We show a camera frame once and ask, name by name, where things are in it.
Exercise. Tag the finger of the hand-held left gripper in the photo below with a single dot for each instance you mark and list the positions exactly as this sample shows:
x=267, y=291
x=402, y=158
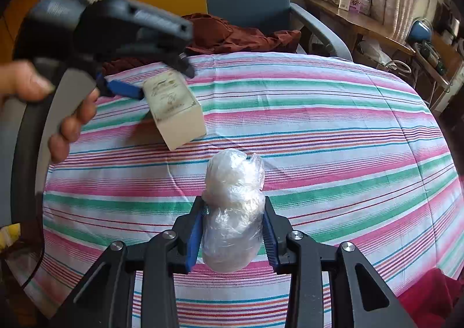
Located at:
x=156, y=29
x=121, y=89

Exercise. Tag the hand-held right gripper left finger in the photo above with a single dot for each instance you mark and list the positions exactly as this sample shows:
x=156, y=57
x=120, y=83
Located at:
x=194, y=241

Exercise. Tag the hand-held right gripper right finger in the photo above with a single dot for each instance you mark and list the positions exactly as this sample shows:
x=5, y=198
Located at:
x=270, y=241

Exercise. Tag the white plastic bag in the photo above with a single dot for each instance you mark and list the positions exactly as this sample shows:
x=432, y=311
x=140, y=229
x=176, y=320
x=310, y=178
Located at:
x=232, y=212

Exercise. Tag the beige labelled box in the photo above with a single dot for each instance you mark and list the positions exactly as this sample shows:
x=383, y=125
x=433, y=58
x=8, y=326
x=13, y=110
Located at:
x=174, y=103

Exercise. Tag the person's left hand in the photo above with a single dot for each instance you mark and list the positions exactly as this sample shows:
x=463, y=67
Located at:
x=25, y=81

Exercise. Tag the wooden wardrobe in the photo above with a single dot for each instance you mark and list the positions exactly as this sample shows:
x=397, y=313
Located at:
x=20, y=12

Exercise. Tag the maroon cloth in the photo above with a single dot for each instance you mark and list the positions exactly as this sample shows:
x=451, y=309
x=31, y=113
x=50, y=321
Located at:
x=235, y=36

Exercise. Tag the striped bed sheet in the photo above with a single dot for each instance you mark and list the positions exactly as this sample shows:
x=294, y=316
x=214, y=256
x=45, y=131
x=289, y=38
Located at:
x=326, y=132

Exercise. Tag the red cloth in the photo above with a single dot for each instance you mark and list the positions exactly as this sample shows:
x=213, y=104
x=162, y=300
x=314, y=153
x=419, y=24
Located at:
x=431, y=295

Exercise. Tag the pink purple box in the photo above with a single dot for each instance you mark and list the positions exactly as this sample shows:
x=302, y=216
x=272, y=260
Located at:
x=359, y=4

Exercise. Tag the wooden desk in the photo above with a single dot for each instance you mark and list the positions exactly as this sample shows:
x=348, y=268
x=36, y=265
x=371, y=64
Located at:
x=366, y=29

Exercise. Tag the crumpled white bag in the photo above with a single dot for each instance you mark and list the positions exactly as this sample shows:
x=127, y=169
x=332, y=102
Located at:
x=371, y=52

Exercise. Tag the dark green appliance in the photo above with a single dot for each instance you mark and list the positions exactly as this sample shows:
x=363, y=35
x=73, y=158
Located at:
x=431, y=56

